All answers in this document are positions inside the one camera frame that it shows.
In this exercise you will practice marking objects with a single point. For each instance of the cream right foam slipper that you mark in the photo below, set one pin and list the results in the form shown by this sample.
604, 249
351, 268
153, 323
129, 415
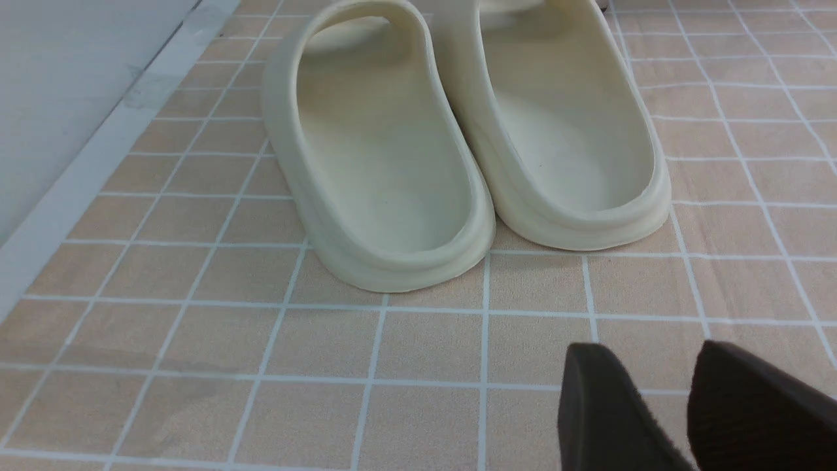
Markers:
555, 121

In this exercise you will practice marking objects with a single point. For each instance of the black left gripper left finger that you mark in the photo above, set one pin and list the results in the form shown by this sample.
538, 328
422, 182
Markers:
603, 422

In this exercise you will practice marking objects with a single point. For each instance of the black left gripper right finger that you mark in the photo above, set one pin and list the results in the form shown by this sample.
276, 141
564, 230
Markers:
744, 413

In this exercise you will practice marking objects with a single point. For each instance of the cream foam slipper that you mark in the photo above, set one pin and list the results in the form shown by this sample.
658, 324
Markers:
555, 121
384, 182

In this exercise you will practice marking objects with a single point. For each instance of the cream left foam slipper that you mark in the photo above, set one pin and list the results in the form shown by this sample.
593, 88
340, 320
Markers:
384, 182

